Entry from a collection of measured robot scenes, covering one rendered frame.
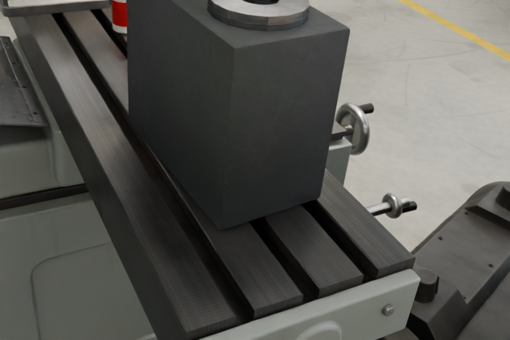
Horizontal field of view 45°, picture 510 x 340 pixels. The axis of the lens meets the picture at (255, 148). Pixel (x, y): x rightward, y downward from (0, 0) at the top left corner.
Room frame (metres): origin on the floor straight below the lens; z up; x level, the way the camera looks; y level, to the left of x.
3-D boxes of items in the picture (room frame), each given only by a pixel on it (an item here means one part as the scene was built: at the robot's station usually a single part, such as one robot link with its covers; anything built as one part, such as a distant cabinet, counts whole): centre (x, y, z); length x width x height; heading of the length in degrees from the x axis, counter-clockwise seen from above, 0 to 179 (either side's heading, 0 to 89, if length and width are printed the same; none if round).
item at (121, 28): (0.90, 0.22, 0.99); 0.04 x 0.04 x 0.11
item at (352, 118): (1.17, -0.18, 0.64); 0.16 x 0.12 x 0.12; 120
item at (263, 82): (0.57, 0.04, 1.04); 0.22 x 0.12 x 0.20; 36
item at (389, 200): (1.07, -0.27, 0.52); 0.22 x 0.06 x 0.06; 120
